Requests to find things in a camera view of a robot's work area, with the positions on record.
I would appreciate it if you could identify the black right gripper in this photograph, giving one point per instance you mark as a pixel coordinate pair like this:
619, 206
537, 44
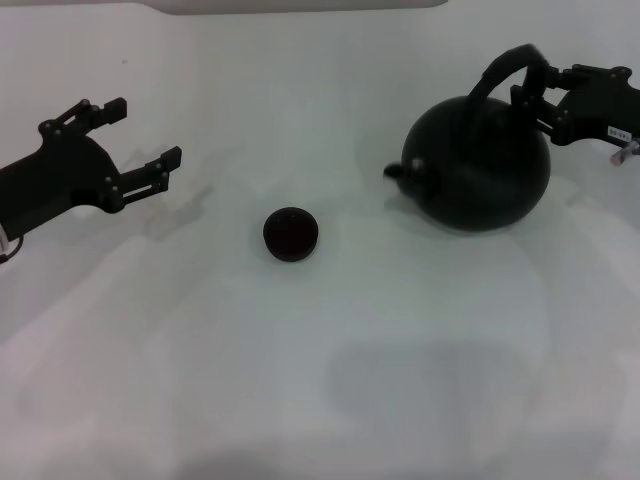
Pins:
595, 115

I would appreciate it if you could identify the black round teapot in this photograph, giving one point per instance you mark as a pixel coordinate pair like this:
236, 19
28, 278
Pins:
475, 175

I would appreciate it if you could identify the small dark teacup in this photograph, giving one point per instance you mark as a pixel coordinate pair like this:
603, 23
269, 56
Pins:
291, 234

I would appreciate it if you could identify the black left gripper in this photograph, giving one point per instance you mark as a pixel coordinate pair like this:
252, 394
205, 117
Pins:
55, 185

